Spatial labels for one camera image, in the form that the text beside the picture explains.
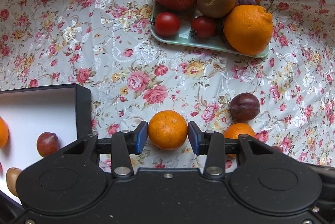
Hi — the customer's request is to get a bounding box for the cherry tomato on plate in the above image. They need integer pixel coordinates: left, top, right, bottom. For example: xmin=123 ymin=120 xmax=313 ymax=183
xmin=190 ymin=15 xmax=216 ymax=39
xmin=154 ymin=12 xmax=181 ymax=37

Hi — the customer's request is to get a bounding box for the front kiwi on plate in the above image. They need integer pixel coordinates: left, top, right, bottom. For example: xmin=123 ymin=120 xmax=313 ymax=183
xmin=197 ymin=0 xmax=236 ymax=18

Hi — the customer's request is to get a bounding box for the large pointed orange on plate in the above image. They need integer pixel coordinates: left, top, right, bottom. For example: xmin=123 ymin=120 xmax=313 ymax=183
xmin=223 ymin=5 xmax=273 ymax=56

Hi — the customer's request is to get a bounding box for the middle cherry tomato on plate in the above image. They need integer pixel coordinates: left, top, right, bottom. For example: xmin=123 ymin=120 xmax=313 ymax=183
xmin=190 ymin=15 xmax=216 ymax=39

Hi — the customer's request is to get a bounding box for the mandarin without stem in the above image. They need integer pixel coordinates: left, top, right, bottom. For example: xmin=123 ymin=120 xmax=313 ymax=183
xmin=148 ymin=110 xmax=187 ymax=150

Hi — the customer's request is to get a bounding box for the brown kiwi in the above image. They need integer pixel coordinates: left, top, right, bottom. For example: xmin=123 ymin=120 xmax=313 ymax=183
xmin=6 ymin=167 xmax=22 ymax=197

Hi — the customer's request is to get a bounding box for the floral tablecloth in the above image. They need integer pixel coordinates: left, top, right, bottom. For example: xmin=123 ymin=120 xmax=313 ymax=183
xmin=1 ymin=0 xmax=334 ymax=166

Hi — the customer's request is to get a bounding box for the mandarin with stem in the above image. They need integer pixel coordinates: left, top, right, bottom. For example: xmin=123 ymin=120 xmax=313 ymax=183
xmin=223 ymin=122 xmax=256 ymax=159

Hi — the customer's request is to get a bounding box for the light green plate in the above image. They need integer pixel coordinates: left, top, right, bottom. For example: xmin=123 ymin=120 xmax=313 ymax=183
xmin=150 ymin=1 xmax=270 ymax=58

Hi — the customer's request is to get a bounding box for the left cherry tomato on plate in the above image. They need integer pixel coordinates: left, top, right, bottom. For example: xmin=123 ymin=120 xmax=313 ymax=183
xmin=154 ymin=12 xmax=181 ymax=37

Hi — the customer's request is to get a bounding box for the black box white inside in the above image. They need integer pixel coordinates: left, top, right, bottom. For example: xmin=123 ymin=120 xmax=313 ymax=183
xmin=1 ymin=84 xmax=91 ymax=202

